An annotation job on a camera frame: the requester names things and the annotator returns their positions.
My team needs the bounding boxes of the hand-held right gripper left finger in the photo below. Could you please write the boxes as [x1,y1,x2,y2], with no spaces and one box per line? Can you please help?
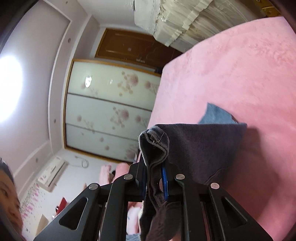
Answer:
[33,160,148,241]

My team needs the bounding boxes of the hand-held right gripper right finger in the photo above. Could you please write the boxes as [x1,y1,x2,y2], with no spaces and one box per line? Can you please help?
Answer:
[161,163,273,241]

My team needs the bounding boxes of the blue denim jacket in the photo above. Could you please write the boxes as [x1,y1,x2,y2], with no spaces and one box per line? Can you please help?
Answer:
[138,103,247,241]

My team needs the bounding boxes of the red object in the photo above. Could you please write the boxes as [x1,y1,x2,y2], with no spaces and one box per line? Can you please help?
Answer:
[57,197,68,212]

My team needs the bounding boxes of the floral sliding-door wardrobe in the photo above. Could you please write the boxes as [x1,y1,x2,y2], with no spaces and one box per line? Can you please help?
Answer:
[63,59,162,164]

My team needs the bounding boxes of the person's face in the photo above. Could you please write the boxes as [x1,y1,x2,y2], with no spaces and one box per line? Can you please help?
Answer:
[0,158,23,234]

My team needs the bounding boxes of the pink bed blanket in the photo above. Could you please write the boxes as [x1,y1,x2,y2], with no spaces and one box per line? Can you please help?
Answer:
[148,16,296,241]

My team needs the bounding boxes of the brown wooden door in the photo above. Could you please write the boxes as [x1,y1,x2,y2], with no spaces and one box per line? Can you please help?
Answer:
[95,28,185,70]

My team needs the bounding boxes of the round ceiling lamp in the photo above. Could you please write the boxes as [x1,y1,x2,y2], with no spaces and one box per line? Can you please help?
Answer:
[0,56,23,124]

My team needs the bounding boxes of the white looped wall cable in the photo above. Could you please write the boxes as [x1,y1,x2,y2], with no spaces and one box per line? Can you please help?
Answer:
[68,155,89,168]

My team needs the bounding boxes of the white wall air conditioner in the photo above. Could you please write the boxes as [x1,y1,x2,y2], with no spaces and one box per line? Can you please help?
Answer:
[37,156,68,193]

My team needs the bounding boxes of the pink floral wall stickers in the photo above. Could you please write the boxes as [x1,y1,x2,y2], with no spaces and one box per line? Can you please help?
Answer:
[21,181,44,223]

